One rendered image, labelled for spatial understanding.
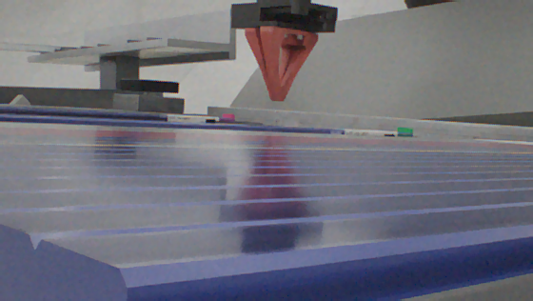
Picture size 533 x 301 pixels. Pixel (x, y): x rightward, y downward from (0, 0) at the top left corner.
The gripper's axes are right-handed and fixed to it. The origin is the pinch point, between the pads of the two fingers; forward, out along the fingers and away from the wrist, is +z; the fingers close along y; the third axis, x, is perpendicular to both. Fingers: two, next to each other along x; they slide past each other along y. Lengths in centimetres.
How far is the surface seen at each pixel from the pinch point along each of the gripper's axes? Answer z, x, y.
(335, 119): 2.2, -3.1, 11.4
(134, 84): 0.1, -11.6, -9.4
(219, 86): -3, 108, -145
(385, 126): 2.4, -3.1, 17.4
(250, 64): -10, 116, -139
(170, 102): 1.7, -8.0, -7.9
